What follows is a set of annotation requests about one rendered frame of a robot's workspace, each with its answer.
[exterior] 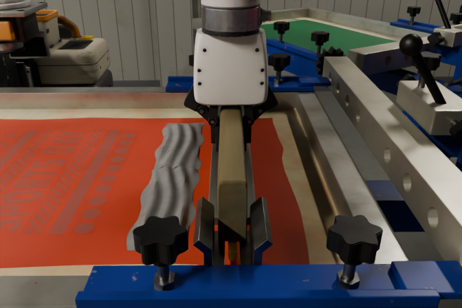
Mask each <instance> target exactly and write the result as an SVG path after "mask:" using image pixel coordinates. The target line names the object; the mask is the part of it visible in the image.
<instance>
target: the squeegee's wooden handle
mask: <svg viewBox="0 0 462 308"><path fill-rule="evenodd" d="M217 202H218V238H219V241H247V216H248V179H247V171H246V162H245V145H244V137H243V120H242V111H241V105H232V106H221V110H220V128H219V161H218V178H217Z"/></svg>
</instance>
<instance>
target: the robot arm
mask: <svg viewBox="0 0 462 308"><path fill-rule="evenodd" d="M260 4H261V0H201V26H202V28H199V29H198V30H197V33H196V38H195V53H194V83H193V85H192V87H191V88H190V91H189V92H188V95H187V96H186V98H185V100H184V106H185V107H188V108H189V109H192V110H193V111H196V112H198V114H199V115H201V116H202V117H203V118H204V119H205V120H207V121H208V124H209V125H210V128H211V144H216V151H219V128H220V119H219V116H218V108H219V106H232V105H243V107H244V114H245V115H244V116H243V119H242V120H243V137H244V145H245V151H246V148H247V143H251V134H252V125H253V124H254V121H255V120H256V119H257V118H259V117H260V116H261V115H262V114H263V113H264V112H265V111H268V110H270V109H272V108H274V107H276V106H277V105H278V101H277V98H276V96H275V95H274V92H273V91H272V88H271V87H270V85H269V83H268V61H267V42H266V37H265V30H264V29H263V28H260V25H261V24H262V22H266V21H271V18H272V12H271V10H263V9H262V8H261V7H260ZM30 5H31V3H30V0H0V10H11V9H17V8H24V7H28V6H30ZM207 105H210V108H209V107H208V106H207ZM252 105H255V106H254V107H252Z"/></svg>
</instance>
